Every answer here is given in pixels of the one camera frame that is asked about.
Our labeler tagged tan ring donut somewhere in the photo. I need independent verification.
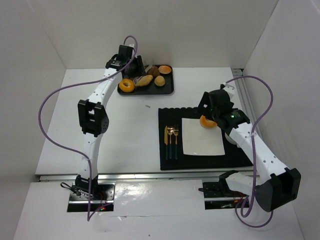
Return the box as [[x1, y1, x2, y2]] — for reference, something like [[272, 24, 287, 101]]
[[199, 115, 217, 129]]

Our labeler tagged dark brown chocolate bread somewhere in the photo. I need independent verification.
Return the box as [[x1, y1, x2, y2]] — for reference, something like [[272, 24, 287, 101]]
[[146, 65, 160, 78]]

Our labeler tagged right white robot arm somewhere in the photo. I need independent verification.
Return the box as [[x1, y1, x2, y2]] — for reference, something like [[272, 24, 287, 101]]
[[197, 84, 301, 212]]

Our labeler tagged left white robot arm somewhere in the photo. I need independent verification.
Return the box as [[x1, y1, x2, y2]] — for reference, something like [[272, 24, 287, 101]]
[[75, 44, 145, 195]]

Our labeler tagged long tan bread roll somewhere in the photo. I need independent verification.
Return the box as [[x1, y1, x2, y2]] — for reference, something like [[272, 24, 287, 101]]
[[135, 75, 153, 87]]

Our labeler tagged orange glazed donut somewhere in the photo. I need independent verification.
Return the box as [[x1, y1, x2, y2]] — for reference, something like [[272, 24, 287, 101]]
[[118, 78, 135, 93]]

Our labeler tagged small round tan bun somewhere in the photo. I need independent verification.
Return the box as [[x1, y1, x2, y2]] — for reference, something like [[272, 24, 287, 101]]
[[154, 75, 166, 87]]

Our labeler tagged round bun with white top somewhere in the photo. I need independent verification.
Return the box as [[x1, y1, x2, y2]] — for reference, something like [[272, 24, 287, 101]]
[[158, 65, 172, 75]]

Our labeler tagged black serving tray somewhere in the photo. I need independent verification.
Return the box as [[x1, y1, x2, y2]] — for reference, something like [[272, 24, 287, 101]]
[[117, 64, 174, 96]]

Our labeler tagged white square plate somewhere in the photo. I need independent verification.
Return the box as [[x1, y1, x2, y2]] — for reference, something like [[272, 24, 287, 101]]
[[182, 118, 225, 156]]

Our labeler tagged black placemat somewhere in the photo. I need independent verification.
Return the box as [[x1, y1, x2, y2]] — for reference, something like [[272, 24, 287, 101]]
[[158, 107, 252, 171]]

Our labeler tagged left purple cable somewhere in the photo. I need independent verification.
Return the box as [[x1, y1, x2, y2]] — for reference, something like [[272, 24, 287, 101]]
[[37, 35, 139, 222]]

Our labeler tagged purple cable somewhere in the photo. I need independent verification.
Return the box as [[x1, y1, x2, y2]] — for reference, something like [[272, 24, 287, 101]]
[[37, 35, 139, 222], [223, 74, 274, 228]]

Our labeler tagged aluminium rail frame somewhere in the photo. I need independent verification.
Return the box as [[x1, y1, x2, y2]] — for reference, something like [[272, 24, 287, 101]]
[[47, 67, 243, 180]]

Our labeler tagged gold fork teal handle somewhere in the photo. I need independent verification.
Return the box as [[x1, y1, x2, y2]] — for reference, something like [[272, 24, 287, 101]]
[[173, 124, 179, 160]]

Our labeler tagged gold spoon teal handle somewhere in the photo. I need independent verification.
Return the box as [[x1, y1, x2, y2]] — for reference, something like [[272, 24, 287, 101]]
[[167, 126, 174, 159]]

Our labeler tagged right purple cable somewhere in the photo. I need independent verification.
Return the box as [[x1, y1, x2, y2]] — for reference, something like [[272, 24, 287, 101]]
[[223, 74, 274, 228]]

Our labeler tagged gold knife teal handle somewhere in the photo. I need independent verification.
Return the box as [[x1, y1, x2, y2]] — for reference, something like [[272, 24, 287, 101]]
[[164, 125, 169, 160]]

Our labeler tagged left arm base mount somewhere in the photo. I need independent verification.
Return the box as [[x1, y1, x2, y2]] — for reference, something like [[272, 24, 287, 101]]
[[60, 182, 116, 213]]

